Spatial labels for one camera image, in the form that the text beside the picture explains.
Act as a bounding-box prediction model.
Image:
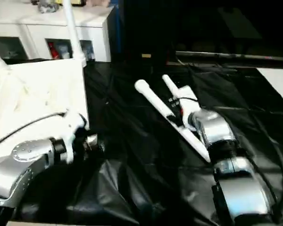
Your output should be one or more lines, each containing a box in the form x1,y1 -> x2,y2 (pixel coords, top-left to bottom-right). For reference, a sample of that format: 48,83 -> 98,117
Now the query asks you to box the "white plastic table top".
0,57 -> 90,168

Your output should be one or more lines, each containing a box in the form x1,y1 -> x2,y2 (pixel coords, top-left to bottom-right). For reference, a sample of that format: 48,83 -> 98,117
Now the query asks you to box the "black work mat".
0,60 -> 283,226

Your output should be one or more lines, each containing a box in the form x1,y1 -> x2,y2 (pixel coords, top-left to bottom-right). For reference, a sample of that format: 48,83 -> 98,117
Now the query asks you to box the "black cabinet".
108,0 -> 283,64

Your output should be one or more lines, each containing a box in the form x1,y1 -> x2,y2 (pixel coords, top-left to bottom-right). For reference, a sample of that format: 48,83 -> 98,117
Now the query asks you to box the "red bottle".
49,42 -> 58,59

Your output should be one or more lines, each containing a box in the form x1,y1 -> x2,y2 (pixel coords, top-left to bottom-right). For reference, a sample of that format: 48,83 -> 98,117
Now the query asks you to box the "white paper sheet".
256,67 -> 283,106

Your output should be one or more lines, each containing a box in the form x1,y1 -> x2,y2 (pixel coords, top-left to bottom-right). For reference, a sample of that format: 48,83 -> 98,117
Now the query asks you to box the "blue panel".
114,7 -> 122,54

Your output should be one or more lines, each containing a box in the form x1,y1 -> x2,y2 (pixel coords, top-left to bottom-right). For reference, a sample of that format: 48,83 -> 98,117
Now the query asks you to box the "white glass-door cabinet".
0,4 -> 115,62

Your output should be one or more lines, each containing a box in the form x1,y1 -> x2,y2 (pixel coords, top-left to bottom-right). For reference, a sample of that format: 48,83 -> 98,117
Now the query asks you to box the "clear glass ornament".
39,2 -> 61,14

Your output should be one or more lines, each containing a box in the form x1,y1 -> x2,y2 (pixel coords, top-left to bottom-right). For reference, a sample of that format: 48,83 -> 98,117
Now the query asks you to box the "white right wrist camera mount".
176,86 -> 200,128

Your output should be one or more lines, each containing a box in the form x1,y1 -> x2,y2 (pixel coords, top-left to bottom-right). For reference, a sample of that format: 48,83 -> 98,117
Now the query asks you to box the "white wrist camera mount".
176,86 -> 200,128
61,110 -> 88,164

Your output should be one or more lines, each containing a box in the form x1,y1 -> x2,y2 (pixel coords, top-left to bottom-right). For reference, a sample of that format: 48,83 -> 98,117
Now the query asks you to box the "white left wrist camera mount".
61,110 -> 88,164

